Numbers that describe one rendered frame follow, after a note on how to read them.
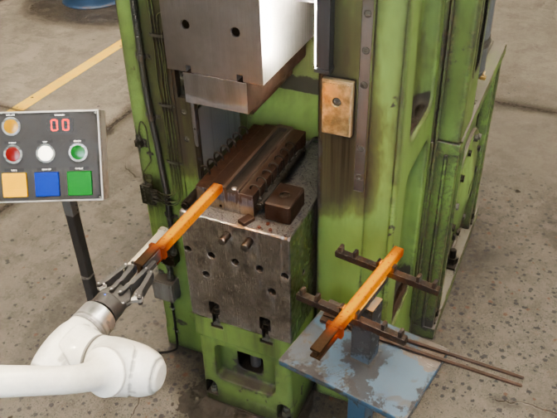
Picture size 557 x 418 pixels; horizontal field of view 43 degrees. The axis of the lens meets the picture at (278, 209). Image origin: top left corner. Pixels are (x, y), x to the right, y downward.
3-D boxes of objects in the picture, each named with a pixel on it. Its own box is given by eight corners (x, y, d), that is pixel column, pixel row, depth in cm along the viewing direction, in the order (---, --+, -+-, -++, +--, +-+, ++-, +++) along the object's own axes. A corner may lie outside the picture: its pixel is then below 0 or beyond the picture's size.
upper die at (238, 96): (248, 114, 194) (246, 83, 188) (186, 102, 201) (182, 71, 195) (305, 55, 225) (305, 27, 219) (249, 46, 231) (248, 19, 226)
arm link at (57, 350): (74, 342, 163) (120, 355, 158) (29, 391, 152) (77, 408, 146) (60, 308, 157) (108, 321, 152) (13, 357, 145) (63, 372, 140)
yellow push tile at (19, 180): (27, 197, 215) (25, 173, 214) (2, 197, 215) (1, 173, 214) (29, 196, 217) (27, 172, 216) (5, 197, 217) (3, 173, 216)
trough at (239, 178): (238, 194, 212) (238, 190, 212) (223, 191, 214) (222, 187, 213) (293, 130, 243) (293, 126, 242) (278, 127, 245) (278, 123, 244)
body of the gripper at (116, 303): (89, 320, 166) (112, 294, 172) (118, 330, 163) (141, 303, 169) (83, 297, 161) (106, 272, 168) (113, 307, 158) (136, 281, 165)
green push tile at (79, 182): (92, 195, 215) (90, 170, 214) (67, 196, 215) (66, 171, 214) (93, 194, 217) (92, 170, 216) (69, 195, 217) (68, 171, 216)
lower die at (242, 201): (254, 216, 215) (252, 194, 210) (196, 202, 222) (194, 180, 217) (305, 150, 246) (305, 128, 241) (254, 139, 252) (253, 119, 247)
